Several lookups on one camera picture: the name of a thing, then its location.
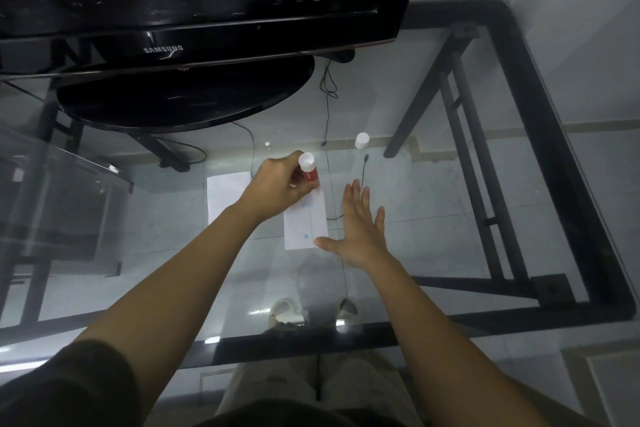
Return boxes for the person's right hand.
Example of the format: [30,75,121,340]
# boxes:
[313,179,386,271]

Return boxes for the plain white paper sheet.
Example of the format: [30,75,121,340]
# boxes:
[207,171,252,226]

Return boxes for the person's left forearm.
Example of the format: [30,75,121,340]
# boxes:
[74,203,263,395]

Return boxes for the black flat screen television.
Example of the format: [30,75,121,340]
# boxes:
[0,0,430,134]

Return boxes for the white sandal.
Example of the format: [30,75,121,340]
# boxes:
[268,298,302,330]
[338,297,360,323]

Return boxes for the red and white glue stick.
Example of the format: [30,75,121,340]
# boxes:
[298,152,320,190]

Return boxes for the thin black hanging cable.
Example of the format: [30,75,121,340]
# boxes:
[319,58,340,147]

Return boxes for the glass side shelf unit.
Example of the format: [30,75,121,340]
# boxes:
[0,125,135,278]

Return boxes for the glass table with black frame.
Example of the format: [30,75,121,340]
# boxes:
[0,0,639,373]

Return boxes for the white paper sheet with dots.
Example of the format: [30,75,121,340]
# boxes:
[283,187,330,251]

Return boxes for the white right sandal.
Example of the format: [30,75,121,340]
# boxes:
[338,297,360,323]

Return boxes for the black looped cable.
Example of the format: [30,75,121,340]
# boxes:
[158,120,257,179]

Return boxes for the person's right forearm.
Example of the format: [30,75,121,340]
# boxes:
[364,257,553,427]

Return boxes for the beige shorts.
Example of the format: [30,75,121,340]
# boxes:
[214,351,427,427]

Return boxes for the black shirt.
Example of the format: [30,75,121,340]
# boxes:
[0,339,401,427]

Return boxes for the white left sandal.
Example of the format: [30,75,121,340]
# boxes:
[268,298,302,330]

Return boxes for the black cable with plug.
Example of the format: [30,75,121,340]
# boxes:
[327,154,371,222]

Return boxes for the person's left hand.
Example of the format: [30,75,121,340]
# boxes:
[236,151,321,225]

